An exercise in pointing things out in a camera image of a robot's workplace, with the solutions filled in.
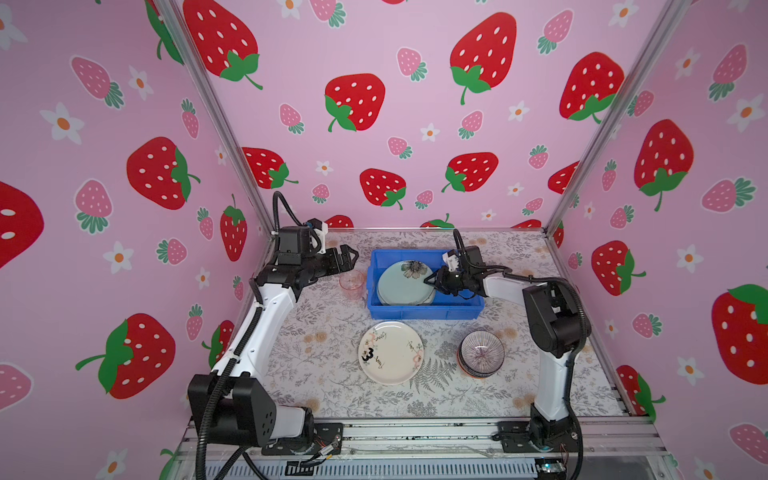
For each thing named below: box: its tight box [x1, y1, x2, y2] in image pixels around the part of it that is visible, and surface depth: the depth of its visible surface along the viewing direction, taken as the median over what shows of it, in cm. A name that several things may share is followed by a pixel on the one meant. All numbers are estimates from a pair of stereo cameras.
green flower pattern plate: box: [377, 260, 435, 306], surface depth 104 cm
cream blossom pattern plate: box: [358, 320, 425, 385], surface depth 90 cm
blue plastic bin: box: [368, 286, 486, 320], surface depth 97 cm
